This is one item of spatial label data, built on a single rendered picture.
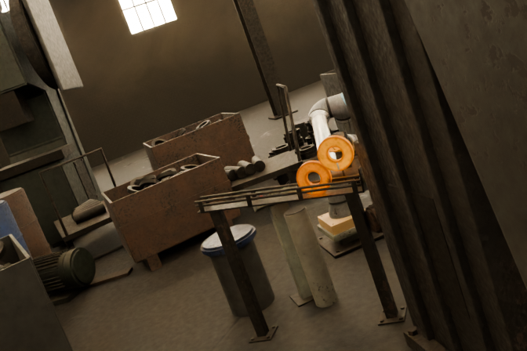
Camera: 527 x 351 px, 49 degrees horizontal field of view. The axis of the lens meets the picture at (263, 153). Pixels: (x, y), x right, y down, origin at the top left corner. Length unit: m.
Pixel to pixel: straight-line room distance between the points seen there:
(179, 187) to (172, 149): 1.59
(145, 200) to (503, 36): 3.57
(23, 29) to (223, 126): 2.39
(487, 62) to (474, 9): 0.12
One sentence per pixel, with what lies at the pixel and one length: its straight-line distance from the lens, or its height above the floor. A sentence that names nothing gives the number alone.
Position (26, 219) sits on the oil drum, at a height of 0.63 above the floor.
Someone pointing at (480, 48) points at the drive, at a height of 1.17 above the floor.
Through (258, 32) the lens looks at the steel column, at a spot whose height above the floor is 1.57.
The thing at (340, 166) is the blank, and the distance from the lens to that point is 2.48.
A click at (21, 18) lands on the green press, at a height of 2.46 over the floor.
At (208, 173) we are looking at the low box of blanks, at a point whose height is 0.53.
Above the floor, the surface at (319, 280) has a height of 0.15.
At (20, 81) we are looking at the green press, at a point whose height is 1.86.
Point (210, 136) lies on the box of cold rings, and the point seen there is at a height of 0.62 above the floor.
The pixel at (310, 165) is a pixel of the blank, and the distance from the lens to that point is 2.51.
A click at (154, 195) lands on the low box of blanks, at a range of 4.51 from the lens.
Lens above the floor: 1.33
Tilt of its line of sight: 10 degrees down
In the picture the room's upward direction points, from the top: 20 degrees counter-clockwise
